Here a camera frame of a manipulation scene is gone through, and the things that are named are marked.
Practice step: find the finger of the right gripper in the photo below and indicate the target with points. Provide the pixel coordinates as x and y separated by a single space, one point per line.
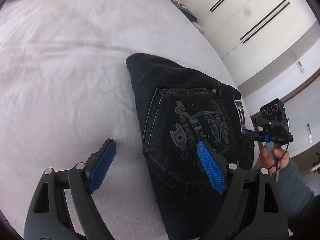
260 136

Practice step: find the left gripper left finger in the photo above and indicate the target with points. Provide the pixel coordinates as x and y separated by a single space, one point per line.
98 165

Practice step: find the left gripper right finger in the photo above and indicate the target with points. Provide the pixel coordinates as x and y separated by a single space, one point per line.
214 165

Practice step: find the black denim pants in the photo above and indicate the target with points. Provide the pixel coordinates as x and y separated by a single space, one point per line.
176 108

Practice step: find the grey sleeve right forearm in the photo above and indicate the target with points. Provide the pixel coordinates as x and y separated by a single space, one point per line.
300 204

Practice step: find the person right hand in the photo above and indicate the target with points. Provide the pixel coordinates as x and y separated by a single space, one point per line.
269 163

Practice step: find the white bed sheet mattress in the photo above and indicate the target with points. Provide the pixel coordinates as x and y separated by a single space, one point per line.
65 89

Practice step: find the white wardrobe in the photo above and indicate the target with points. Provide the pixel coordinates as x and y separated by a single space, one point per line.
257 40

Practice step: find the red white bag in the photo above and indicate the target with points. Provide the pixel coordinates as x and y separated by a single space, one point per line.
198 27

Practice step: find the dark bedside table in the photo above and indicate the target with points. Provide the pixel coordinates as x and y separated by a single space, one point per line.
188 14

